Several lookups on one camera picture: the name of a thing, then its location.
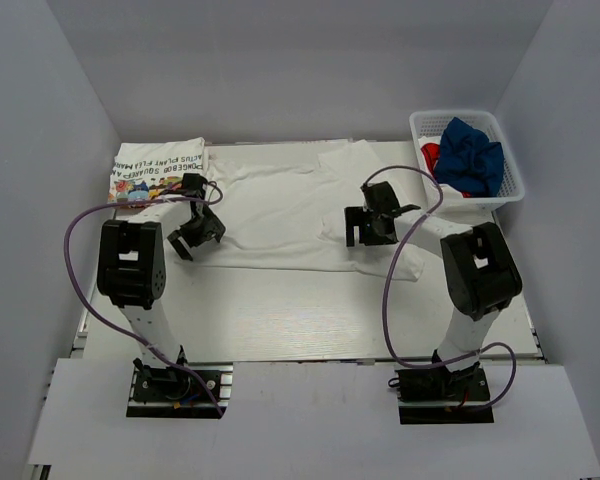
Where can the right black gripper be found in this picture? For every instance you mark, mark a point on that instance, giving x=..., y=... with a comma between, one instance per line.
x=357, y=216

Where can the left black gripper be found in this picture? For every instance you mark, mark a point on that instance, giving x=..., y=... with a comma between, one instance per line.
x=212, y=227

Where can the white t-shirt black graphic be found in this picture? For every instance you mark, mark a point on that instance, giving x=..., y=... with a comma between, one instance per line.
x=290, y=216

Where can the white t-shirt red graphic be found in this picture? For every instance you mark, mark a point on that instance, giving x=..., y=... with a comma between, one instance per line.
x=430, y=149

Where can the dark blue t-shirt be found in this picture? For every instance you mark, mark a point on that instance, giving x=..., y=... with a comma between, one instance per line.
x=468, y=161

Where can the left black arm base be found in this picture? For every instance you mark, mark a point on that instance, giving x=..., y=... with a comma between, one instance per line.
x=161, y=393

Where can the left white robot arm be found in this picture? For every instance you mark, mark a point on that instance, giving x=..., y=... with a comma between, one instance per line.
x=132, y=272

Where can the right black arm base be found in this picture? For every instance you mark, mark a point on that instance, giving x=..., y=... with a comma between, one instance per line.
x=430, y=397

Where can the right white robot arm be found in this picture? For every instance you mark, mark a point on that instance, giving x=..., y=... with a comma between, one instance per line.
x=481, y=275

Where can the folded white cartoon t-shirt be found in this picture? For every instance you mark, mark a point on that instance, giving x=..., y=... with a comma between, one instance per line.
x=141, y=171

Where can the white plastic mesh basket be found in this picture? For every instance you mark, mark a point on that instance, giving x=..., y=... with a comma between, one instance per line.
x=431, y=124

